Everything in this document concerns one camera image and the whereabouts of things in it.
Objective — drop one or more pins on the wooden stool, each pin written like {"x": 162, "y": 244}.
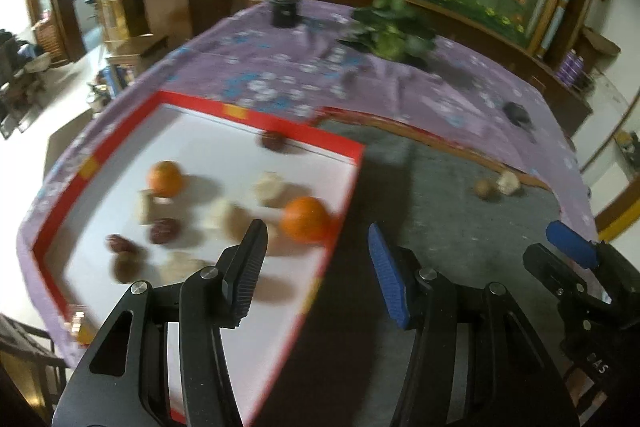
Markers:
{"x": 135, "y": 52}

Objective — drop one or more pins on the blue water bottle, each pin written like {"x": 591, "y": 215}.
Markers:
{"x": 112, "y": 80}

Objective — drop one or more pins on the red and white tray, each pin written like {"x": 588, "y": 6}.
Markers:
{"x": 200, "y": 147}

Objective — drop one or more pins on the green leafy plant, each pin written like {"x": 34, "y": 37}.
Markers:
{"x": 395, "y": 32}

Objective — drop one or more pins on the small orange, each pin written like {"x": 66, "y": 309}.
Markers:
{"x": 306, "y": 219}

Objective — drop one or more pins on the dark wooden chair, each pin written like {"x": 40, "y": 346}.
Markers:
{"x": 15, "y": 97}

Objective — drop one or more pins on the dried red date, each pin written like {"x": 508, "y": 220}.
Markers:
{"x": 162, "y": 231}
{"x": 121, "y": 244}
{"x": 272, "y": 141}

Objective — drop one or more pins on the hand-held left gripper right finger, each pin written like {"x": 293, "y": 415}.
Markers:
{"x": 387, "y": 277}

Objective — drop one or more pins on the purple bottles pack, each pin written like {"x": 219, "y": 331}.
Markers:
{"x": 571, "y": 67}

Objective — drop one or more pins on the yellow tape patch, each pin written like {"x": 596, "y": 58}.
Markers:
{"x": 89, "y": 167}
{"x": 236, "y": 112}

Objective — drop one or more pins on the black device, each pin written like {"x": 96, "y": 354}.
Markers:
{"x": 284, "y": 11}

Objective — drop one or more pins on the brown water chestnut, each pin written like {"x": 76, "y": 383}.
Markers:
{"x": 485, "y": 189}
{"x": 125, "y": 269}

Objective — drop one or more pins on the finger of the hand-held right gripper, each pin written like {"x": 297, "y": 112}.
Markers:
{"x": 572, "y": 243}
{"x": 550, "y": 267}

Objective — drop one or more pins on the metal kettle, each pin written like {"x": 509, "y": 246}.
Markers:
{"x": 96, "y": 99}

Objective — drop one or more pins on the purple floral tablecloth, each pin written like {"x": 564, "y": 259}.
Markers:
{"x": 400, "y": 92}

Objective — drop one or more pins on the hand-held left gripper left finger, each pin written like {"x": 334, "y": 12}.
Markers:
{"x": 250, "y": 279}

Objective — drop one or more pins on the small black object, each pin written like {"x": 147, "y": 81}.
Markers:
{"x": 517, "y": 113}

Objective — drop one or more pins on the large orange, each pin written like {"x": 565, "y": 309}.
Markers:
{"x": 165, "y": 179}

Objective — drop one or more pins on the wooden cabinet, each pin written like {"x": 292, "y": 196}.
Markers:
{"x": 200, "y": 7}

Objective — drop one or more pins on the cardboard box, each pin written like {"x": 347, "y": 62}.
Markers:
{"x": 600, "y": 42}

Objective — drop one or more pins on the peeled water chestnut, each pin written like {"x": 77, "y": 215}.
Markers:
{"x": 145, "y": 207}
{"x": 180, "y": 267}
{"x": 220, "y": 214}
{"x": 270, "y": 189}
{"x": 507, "y": 183}

